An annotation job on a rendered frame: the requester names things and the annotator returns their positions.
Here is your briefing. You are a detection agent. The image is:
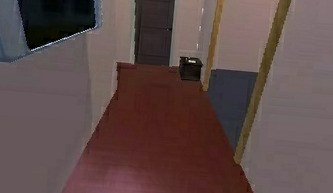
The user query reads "small black side table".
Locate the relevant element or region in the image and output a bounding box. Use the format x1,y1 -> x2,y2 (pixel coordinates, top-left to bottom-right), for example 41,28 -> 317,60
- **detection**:
177,56 -> 205,83

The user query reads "dark brown room door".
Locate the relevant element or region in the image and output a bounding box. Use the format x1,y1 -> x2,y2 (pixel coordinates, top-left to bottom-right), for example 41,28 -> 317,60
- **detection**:
128,0 -> 176,68

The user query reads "tan wooden door frame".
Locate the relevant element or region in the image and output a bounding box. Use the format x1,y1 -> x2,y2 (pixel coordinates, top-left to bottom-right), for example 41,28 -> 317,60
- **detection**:
195,0 -> 293,168

